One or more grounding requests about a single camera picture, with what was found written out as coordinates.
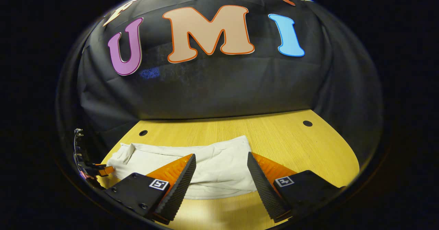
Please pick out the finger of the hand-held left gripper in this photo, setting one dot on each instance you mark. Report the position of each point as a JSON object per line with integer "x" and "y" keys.
{"x": 105, "y": 170}

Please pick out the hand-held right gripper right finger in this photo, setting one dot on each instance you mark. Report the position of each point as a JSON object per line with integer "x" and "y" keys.
{"x": 264, "y": 188}

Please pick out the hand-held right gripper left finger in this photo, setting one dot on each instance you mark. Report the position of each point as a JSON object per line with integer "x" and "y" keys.
{"x": 180, "y": 188}

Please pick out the white jeans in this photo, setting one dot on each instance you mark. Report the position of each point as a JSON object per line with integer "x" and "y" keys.
{"x": 219, "y": 168}

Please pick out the black backdrop cloth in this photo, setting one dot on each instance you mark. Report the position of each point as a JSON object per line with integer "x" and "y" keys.
{"x": 223, "y": 89}

